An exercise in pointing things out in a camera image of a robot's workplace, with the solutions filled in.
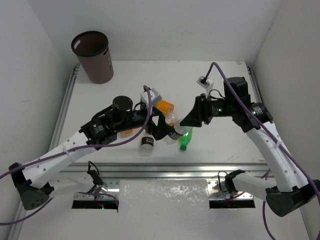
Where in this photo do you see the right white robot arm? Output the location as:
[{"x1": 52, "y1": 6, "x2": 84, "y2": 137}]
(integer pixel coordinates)
[{"x1": 181, "y1": 76, "x2": 316, "y2": 217}]

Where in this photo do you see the green plastic bottle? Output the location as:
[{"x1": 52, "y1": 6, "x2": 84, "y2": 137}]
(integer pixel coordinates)
[{"x1": 179, "y1": 127, "x2": 193, "y2": 152}]

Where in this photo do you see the orange bottle left outer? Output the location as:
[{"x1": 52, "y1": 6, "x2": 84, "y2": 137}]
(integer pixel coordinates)
[{"x1": 119, "y1": 129, "x2": 133, "y2": 138}]

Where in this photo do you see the clear bottle black label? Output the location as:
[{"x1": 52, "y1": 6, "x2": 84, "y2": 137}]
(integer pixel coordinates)
[{"x1": 139, "y1": 136, "x2": 154, "y2": 157}]

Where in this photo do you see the clear bottle yellow cap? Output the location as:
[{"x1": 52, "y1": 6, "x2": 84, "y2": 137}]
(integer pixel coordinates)
[{"x1": 165, "y1": 111, "x2": 179, "y2": 126}]

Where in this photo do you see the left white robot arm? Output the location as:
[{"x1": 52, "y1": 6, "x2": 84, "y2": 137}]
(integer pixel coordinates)
[{"x1": 9, "y1": 95, "x2": 174, "y2": 211}]

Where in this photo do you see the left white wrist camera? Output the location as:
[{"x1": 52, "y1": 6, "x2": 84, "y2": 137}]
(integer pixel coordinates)
[{"x1": 139, "y1": 87, "x2": 163, "y2": 107}]

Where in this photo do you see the orange bottle far centre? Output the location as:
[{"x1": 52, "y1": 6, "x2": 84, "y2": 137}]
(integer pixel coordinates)
[{"x1": 155, "y1": 100, "x2": 175, "y2": 116}]

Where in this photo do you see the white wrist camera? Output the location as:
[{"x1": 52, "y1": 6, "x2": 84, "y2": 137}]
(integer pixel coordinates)
[
  {"x1": 196, "y1": 76, "x2": 214, "y2": 98},
  {"x1": 139, "y1": 87, "x2": 163, "y2": 107}
]

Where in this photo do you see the aluminium front rail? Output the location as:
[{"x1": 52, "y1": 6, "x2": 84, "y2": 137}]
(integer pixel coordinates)
[{"x1": 62, "y1": 162, "x2": 273, "y2": 179}]

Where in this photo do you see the orange bottle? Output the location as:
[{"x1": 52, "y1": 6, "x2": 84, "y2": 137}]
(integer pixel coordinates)
[
  {"x1": 155, "y1": 100, "x2": 175, "y2": 116},
  {"x1": 119, "y1": 129, "x2": 133, "y2": 138}
]

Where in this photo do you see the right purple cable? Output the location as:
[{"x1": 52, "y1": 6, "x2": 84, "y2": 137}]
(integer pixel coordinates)
[{"x1": 203, "y1": 61, "x2": 320, "y2": 240}]

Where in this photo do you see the clear bottle black cap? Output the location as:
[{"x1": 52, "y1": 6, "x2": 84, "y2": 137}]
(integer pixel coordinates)
[{"x1": 163, "y1": 118, "x2": 191, "y2": 145}]

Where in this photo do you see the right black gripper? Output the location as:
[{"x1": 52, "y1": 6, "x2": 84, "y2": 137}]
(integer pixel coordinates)
[{"x1": 180, "y1": 92, "x2": 235, "y2": 126}]

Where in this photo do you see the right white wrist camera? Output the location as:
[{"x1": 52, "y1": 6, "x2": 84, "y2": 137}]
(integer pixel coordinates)
[{"x1": 196, "y1": 76, "x2": 214, "y2": 98}]

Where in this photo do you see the brown plastic waste bin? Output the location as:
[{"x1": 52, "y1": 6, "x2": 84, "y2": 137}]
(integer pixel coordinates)
[{"x1": 71, "y1": 30, "x2": 114, "y2": 84}]

